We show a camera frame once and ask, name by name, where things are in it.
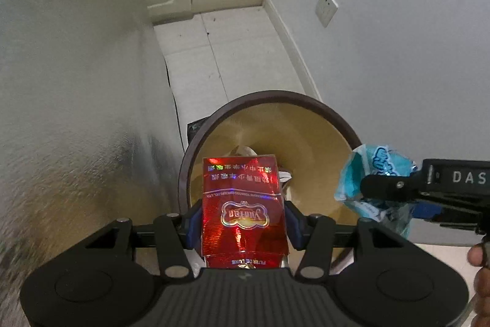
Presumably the brown rimmed trash bin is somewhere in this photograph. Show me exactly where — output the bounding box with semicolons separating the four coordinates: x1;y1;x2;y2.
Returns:
178;90;363;274

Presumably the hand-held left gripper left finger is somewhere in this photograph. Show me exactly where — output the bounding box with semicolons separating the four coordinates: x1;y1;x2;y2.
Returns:
84;202;204;282

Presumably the light blue snack wrapper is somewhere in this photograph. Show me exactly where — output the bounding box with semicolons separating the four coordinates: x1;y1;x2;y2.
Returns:
334;144;419;238

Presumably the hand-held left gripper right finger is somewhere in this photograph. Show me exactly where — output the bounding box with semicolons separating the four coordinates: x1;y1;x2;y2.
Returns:
285;201;407;279

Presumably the red cigarette box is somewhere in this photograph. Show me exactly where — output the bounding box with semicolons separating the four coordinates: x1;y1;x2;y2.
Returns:
202;154;290;269

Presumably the person's right hand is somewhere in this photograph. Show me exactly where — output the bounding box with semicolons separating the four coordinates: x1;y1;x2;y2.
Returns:
467;235;490;327

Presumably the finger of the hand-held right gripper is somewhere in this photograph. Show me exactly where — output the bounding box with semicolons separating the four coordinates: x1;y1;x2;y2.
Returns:
361;173;426;202
413;201;445;222

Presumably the white low wall socket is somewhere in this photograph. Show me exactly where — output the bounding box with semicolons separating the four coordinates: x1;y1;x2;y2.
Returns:
314;0;340;28

